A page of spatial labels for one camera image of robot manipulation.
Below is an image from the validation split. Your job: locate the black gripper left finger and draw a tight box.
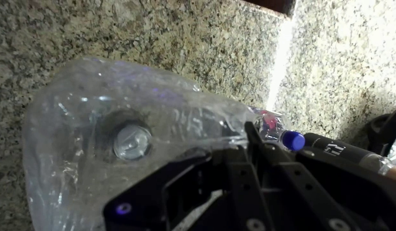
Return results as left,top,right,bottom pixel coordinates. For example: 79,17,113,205
102,121,277,231

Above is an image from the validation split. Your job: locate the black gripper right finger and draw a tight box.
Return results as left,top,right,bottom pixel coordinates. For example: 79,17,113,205
254,137,396,231

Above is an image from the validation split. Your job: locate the black drink can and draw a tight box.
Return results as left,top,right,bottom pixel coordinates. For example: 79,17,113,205
104,110,156,165

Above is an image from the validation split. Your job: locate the black rounded object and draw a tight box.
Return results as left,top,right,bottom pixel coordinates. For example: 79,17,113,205
360,104,396,158

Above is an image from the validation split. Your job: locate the clear water bottle blue cap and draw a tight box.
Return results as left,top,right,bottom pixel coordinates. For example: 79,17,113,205
254,108,307,155

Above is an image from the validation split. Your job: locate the black marker pen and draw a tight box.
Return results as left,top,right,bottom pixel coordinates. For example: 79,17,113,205
304,131,396,184

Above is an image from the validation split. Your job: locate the clear plastic bag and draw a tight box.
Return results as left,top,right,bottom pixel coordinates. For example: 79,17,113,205
22,57,261,231

